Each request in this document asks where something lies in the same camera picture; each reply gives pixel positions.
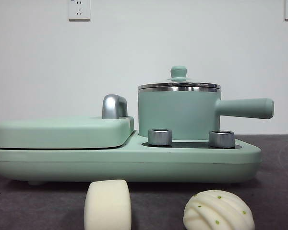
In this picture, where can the silver control knob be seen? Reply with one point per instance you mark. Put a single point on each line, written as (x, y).
(221, 139)
(159, 137)

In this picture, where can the smooth white steamed bun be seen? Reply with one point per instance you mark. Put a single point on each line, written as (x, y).
(106, 206)

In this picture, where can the mint green breakfast machine base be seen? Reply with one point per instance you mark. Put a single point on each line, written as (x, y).
(134, 165)

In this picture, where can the mint green griddle lid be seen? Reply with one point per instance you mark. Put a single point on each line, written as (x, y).
(62, 134)

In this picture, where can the glass pot lid green knob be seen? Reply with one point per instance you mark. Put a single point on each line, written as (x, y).
(178, 72)

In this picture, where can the black control panel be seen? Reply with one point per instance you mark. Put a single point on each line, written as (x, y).
(189, 145)

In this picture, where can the ridged white green-speckled bun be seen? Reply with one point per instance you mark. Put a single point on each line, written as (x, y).
(218, 210)

